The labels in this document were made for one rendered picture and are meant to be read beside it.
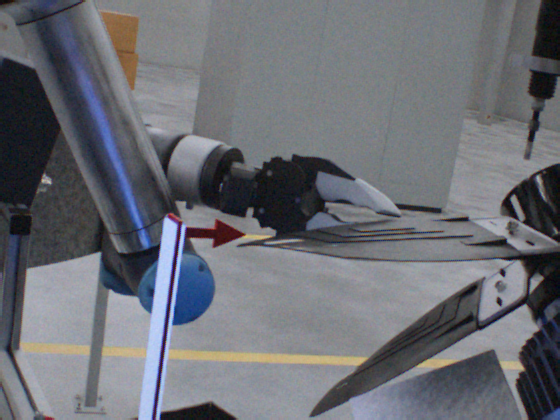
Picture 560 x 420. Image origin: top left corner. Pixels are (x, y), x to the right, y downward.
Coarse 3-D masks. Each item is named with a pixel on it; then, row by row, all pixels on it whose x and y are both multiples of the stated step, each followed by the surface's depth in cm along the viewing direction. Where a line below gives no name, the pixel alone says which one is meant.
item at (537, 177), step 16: (528, 176) 88; (544, 176) 87; (512, 192) 89; (528, 192) 87; (544, 192) 86; (512, 208) 89; (528, 208) 87; (544, 208) 86; (528, 224) 87; (544, 224) 85; (528, 272) 89; (544, 272) 87; (544, 288) 83; (528, 304) 86; (544, 304) 84
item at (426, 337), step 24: (480, 288) 97; (432, 312) 102; (456, 312) 96; (408, 336) 101; (432, 336) 96; (456, 336) 92; (384, 360) 100; (408, 360) 95; (336, 384) 106; (360, 384) 98
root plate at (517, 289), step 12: (516, 264) 96; (492, 276) 98; (516, 276) 93; (492, 288) 96; (516, 288) 91; (492, 300) 93; (504, 300) 91; (516, 300) 89; (480, 312) 93; (492, 312) 91; (504, 312) 90; (480, 324) 92
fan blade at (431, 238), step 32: (352, 224) 84; (384, 224) 81; (416, 224) 82; (448, 224) 82; (352, 256) 65; (384, 256) 68; (416, 256) 70; (448, 256) 73; (480, 256) 75; (512, 256) 77
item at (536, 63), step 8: (512, 56) 80; (520, 56) 79; (528, 56) 78; (512, 64) 80; (520, 64) 79; (528, 64) 78; (536, 64) 78; (544, 64) 77; (552, 64) 77; (552, 72) 77
